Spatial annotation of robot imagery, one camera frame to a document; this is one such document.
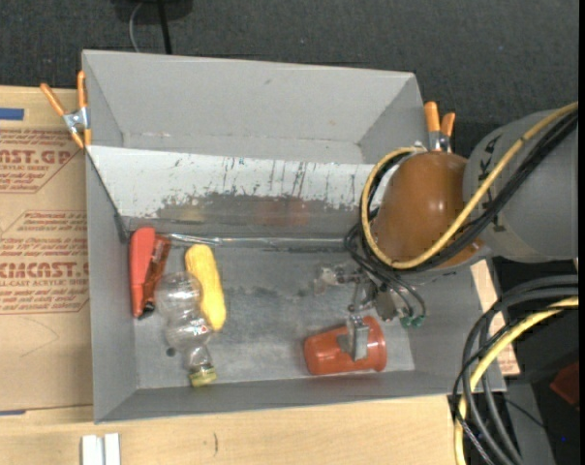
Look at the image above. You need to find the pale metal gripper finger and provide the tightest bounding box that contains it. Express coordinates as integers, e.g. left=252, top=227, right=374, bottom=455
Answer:
left=314, top=264, right=367, bottom=295
left=347, top=313, right=372, bottom=363

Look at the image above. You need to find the orange-red plastic cup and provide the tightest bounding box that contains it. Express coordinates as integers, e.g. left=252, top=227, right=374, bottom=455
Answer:
left=302, top=314, right=388, bottom=377

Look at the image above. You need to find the grey metal bin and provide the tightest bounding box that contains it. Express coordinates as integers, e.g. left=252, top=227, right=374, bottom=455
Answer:
left=80, top=49, right=508, bottom=424

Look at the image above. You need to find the yellow toy corn cob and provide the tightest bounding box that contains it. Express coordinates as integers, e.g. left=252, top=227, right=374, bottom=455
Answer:
left=183, top=243, right=228, bottom=333

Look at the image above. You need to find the clear plastic bottle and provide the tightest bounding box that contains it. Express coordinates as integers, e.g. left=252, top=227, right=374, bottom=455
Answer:
left=155, top=270, right=219, bottom=388

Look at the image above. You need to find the red stapler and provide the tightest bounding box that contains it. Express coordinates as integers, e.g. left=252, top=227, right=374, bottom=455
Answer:
left=128, top=226, right=173, bottom=320

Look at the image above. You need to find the brown cardboard board, red print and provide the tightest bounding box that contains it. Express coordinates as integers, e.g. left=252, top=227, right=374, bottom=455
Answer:
left=0, top=83, right=520, bottom=419

